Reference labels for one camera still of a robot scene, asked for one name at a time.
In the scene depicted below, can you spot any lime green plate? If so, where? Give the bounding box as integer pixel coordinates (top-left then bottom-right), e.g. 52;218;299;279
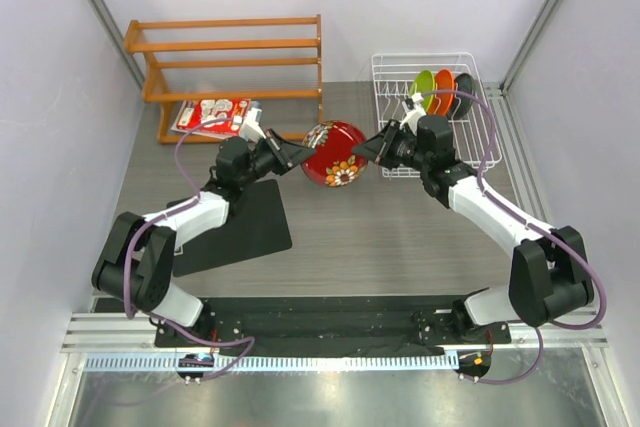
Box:
409;70;437;114

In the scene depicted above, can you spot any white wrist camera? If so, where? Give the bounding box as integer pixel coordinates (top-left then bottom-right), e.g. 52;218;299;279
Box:
232;107;265;143
400;93;426;135

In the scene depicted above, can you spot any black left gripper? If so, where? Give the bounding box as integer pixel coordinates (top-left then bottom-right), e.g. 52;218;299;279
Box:
239;130;314;190

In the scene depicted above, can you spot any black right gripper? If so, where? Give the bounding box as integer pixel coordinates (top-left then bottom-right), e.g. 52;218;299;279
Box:
352;119;430;173

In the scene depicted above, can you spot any perforated aluminium front rail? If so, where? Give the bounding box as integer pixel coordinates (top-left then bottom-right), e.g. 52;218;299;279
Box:
84;351;459;373

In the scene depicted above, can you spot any red floral plate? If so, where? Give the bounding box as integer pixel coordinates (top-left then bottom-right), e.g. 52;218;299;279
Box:
302;120;368;188

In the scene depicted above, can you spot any black clipboard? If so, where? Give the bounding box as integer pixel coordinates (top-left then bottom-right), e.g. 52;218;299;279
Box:
173;179;292;277

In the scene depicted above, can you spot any orange wooden shelf rack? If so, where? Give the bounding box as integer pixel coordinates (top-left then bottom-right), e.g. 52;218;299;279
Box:
123;14;325;144

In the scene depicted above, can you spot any dark teal plate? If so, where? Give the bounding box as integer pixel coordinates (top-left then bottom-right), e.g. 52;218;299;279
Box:
447;73;476;120

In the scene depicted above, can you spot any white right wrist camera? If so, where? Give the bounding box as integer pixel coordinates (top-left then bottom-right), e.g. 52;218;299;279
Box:
400;93;426;135

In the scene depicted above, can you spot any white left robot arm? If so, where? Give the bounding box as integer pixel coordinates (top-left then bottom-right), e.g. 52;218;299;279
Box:
91;130;316;346

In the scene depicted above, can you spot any orange plate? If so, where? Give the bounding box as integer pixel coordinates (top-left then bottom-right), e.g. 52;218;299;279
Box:
429;69;455;116

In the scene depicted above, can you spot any white wire dish rack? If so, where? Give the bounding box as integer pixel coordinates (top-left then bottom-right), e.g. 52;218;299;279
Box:
371;53;502;171

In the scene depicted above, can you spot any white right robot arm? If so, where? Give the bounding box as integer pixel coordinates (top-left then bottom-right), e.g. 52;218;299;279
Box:
352;116;598;342

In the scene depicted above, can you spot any red and white booklet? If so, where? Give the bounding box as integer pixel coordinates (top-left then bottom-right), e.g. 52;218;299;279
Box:
171;98;261;140

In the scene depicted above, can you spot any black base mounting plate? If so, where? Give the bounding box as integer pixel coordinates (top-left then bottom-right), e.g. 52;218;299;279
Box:
153;295;514;350

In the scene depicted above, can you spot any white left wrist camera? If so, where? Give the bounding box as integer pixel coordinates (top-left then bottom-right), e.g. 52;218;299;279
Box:
232;107;265;143

